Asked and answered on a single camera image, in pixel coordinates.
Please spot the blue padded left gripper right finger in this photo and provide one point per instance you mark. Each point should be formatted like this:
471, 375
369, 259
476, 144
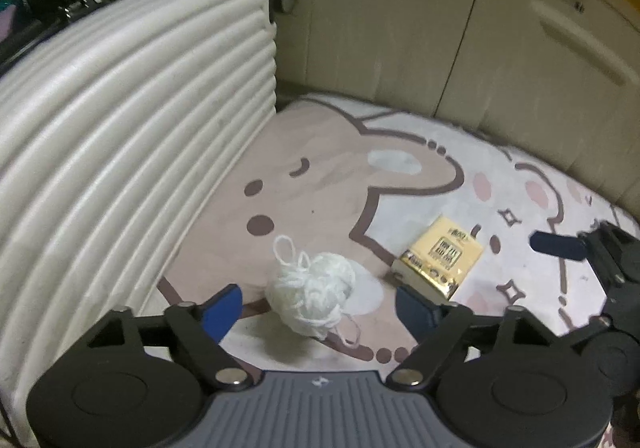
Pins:
417, 314

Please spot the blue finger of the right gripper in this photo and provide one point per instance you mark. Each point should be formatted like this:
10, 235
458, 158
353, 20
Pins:
557, 245

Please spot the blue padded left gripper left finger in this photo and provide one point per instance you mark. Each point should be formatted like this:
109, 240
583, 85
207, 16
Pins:
220, 312

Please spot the white yarn ball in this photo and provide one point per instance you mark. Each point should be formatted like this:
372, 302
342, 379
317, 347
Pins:
310, 294

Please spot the yellow tissue pack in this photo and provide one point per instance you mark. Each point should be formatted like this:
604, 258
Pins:
438, 262

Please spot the cartoon bear floor rug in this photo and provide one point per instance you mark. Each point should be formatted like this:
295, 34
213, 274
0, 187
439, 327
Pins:
345, 177

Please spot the white ribbed suitcase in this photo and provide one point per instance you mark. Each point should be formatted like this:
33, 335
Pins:
114, 134

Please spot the cream wardrobe cabinet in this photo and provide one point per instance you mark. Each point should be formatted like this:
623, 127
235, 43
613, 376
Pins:
558, 78

